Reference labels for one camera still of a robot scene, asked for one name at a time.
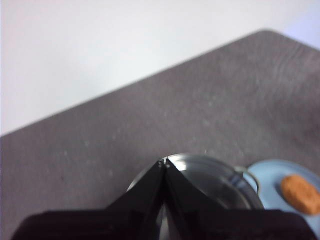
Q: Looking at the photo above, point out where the light blue round plate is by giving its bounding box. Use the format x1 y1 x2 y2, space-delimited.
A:
246 159 320 240

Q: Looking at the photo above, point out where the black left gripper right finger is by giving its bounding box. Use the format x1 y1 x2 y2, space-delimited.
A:
163 158 317 240

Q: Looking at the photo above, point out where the glass lid with gold knob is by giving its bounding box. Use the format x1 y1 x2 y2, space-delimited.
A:
126 152 266 240

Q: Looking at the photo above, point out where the brown potato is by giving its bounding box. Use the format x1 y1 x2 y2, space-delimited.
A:
280 174 320 215

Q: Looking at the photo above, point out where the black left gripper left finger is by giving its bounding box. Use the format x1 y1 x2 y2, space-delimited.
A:
11 159 166 240

